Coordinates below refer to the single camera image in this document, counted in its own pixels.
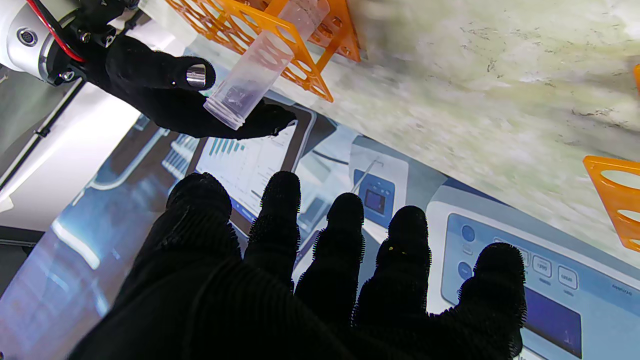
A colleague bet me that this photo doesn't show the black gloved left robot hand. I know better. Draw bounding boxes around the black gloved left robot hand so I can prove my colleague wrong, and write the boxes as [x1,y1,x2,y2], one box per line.
[67,171,527,360]

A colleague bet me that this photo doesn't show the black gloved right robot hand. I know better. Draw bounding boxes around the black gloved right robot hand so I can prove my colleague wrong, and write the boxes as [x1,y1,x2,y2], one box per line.
[82,34,297,140]

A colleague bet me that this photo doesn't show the clear plastic test tube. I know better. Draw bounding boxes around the clear plastic test tube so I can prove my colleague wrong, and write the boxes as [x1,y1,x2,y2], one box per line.
[203,0,331,131]

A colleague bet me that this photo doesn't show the orange test tube rack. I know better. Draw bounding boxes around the orange test tube rack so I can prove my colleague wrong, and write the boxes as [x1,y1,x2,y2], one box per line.
[165,0,362,104]
[582,155,640,253]

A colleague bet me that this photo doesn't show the printed laboratory backdrop poster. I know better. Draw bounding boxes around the printed laboratory backdrop poster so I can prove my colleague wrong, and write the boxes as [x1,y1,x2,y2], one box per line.
[0,90,640,360]

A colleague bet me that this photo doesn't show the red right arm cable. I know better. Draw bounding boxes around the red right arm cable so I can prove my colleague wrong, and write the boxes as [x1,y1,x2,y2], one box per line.
[26,0,86,64]

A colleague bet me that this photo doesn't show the black backdrop frame pole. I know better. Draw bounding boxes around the black backdrop frame pole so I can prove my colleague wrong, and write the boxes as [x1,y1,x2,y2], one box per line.
[0,80,87,192]

